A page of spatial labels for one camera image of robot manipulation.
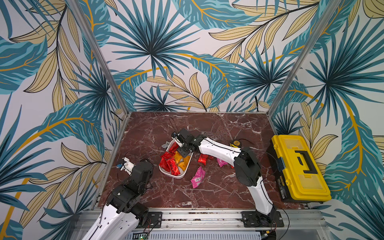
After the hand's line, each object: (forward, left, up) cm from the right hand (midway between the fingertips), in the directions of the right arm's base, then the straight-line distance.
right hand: (182, 147), depth 92 cm
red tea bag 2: (-11, +5, -4) cm, 13 cm away
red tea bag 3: (-11, +11, -1) cm, 15 cm away
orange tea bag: (-6, +3, -3) cm, 7 cm away
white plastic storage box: (-6, +8, +1) cm, 10 cm away
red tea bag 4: (0, +6, 0) cm, 6 cm away
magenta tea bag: (-20, -8, -2) cm, 22 cm away
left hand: (-15, +17, +10) cm, 25 cm away
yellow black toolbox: (-24, -56, +9) cm, 62 cm away
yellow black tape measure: (+5, -35, -5) cm, 36 cm away
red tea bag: (-6, -12, -5) cm, 15 cm away
